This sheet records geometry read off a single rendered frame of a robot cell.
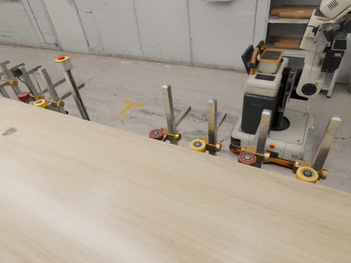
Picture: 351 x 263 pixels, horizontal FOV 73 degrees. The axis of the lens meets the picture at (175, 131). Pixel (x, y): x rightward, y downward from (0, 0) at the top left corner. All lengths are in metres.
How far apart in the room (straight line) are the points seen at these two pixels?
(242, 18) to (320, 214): 3.11
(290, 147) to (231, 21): 2.21
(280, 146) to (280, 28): 1.93
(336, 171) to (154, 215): 1.90
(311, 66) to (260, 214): 1.36
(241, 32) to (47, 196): 3.30
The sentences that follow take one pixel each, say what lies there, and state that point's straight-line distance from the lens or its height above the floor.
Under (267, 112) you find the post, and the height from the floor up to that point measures 1.10.
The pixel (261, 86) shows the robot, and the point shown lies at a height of 0.78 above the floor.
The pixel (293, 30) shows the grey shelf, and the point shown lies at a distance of 3.70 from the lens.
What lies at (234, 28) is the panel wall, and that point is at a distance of 3.85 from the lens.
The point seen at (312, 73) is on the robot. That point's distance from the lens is 2.07.
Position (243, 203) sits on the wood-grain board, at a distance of 1.00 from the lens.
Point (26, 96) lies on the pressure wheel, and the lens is 2.20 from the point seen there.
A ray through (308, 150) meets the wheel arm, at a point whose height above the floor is 0.84.
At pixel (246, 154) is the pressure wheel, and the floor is 0.91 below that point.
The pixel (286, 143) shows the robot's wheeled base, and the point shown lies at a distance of 2.24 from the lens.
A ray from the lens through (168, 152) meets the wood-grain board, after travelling 1.20.
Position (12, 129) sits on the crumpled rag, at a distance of 1.78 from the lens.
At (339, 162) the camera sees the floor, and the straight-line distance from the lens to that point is 2.65.
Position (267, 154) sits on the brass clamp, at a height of 0.86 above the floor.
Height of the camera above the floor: 1.72
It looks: 38 degrees down
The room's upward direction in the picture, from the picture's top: 7 degrees counter-clockwise
